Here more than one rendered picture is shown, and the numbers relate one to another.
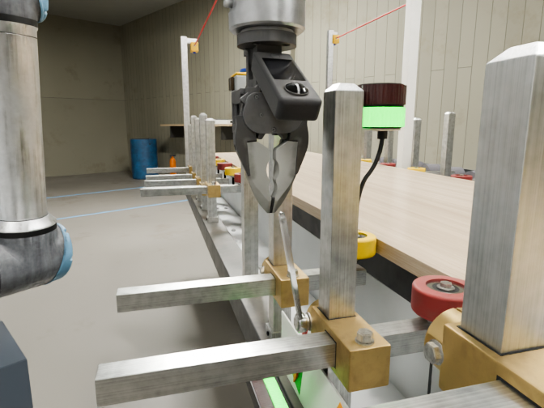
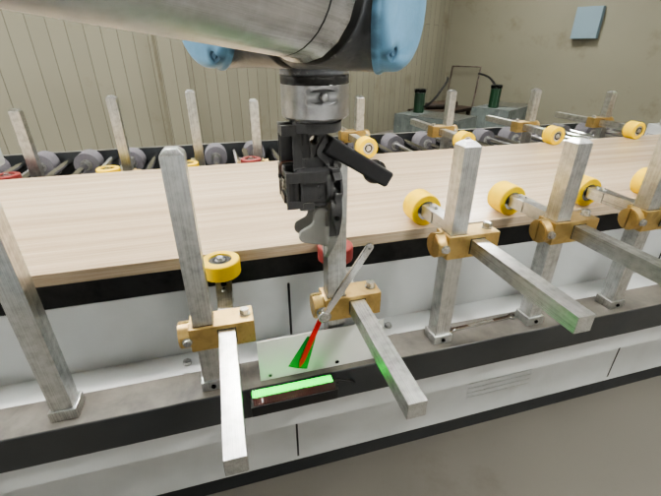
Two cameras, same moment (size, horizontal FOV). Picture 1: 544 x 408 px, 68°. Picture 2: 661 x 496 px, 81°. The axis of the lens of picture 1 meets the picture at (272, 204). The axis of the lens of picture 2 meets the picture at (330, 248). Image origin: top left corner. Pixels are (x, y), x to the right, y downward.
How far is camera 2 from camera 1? 0.77 m
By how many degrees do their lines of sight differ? 85
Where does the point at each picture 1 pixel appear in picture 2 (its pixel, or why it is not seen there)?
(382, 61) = not seen: outside the picture
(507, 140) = (472, 171)
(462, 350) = (458, 240)
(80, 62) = not seen: outside the picture
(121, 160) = not seen: outside the picture
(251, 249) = (62, 366)
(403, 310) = (254, 288)
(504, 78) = (471, 153)
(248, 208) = (40, 320)
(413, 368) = (272, 316)
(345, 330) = (359, 290)
